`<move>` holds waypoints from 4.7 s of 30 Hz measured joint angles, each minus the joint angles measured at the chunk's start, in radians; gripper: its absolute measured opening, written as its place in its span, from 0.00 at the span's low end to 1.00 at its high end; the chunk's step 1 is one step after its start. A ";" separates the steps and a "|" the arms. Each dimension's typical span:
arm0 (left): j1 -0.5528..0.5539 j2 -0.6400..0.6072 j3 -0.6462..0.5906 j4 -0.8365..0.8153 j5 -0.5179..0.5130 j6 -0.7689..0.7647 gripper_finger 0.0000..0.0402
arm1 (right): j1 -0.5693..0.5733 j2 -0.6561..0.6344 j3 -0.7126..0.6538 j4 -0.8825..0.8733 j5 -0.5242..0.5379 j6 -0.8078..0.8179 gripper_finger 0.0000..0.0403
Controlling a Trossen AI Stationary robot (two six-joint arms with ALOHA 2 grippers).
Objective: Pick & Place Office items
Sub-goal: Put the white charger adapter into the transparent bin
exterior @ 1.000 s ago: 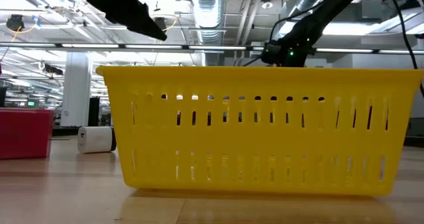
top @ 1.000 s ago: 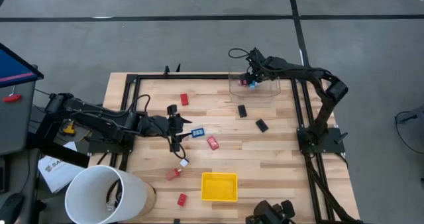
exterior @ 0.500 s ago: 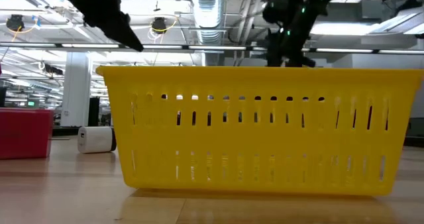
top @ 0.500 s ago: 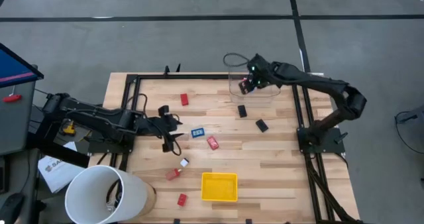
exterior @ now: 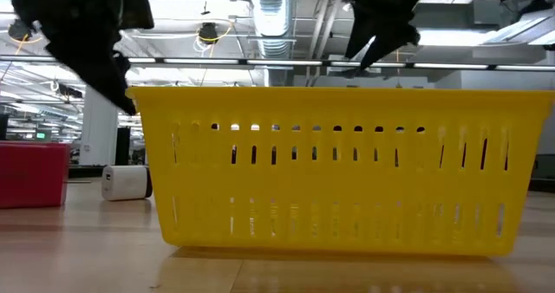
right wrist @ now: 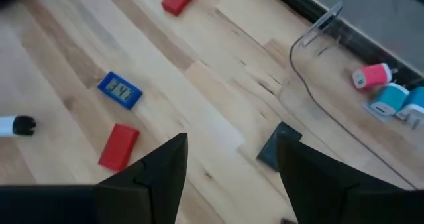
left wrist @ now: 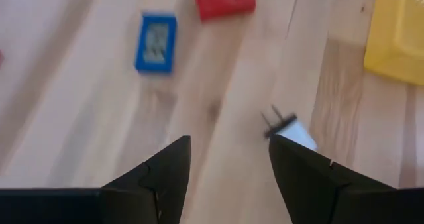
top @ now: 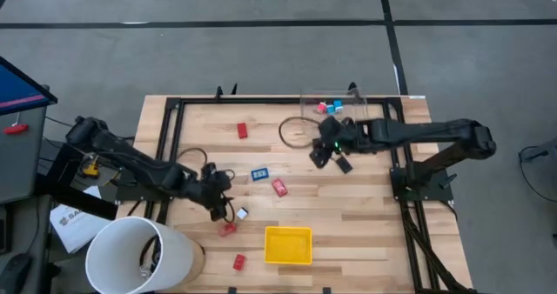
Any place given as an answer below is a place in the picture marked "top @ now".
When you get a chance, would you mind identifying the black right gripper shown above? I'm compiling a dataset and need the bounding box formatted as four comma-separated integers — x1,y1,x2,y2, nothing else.
309,116,366,170

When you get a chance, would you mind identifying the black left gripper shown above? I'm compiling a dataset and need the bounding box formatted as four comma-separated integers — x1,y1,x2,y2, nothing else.
198,162,236,223

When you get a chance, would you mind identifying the red translucent glue bottle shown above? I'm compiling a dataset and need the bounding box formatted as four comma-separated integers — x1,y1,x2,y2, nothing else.
217,222,238,238

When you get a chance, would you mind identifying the black rectangular case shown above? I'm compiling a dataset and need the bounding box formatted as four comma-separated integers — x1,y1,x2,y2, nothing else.
335,156,354,175

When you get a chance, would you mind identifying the red printed pack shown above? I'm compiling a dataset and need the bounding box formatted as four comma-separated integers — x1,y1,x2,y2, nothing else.
271,177,289,198

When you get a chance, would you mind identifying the yellow plastic tray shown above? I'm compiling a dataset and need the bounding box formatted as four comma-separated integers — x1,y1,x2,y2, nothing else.
264,225,314,266

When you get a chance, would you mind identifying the clear plastic container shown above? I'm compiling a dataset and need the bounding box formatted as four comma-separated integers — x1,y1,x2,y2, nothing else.
299,89,370,130

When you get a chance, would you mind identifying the white plastic bucket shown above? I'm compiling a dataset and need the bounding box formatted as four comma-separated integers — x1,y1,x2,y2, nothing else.
84,216,205,294

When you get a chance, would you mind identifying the yellow tool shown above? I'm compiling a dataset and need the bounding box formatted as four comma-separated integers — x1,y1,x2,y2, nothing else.
77,157,101,179

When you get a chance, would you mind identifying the black stand beam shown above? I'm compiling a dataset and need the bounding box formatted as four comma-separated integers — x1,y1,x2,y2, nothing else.
34,174,119,221

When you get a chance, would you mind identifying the white printed paper document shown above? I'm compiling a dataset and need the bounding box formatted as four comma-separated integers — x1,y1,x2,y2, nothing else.
49,184,115,255

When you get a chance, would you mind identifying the grey cabinet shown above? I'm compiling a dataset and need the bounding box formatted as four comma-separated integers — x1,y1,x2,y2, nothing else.
0,104,49,205

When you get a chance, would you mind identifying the black computer mouse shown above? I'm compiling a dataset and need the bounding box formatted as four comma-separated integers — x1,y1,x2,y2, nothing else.
0,253,34,294

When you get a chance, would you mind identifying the monitor with blue screen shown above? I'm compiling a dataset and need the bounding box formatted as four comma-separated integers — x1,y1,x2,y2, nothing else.
0,55,59,116

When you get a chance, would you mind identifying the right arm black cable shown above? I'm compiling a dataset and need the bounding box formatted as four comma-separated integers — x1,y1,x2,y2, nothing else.
278,116,324,150

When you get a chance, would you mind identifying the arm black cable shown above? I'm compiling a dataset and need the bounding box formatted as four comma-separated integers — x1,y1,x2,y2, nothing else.
278,116,324,150
175,146,237,224

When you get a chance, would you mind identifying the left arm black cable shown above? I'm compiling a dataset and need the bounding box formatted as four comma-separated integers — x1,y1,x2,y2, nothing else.
175,146,237,224

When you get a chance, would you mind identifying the black aluminium table frame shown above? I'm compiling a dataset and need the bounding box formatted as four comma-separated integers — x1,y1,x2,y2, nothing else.
145,95,480,294

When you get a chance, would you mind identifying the black cord bundle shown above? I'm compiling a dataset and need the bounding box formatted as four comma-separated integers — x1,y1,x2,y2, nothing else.
138,235,163,280

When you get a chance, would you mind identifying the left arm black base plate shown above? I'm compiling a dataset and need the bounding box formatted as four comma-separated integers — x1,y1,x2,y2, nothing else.
114,171,178,203

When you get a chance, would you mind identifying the thin black floor cable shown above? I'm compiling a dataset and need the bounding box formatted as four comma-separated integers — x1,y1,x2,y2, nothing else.
45,115,77,129

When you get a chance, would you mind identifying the black looped floor cable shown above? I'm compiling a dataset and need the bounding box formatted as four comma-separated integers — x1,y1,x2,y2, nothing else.
518,144,557,203

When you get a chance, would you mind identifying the red handle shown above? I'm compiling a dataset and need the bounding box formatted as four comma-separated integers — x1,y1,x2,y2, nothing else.
3,123,30,136

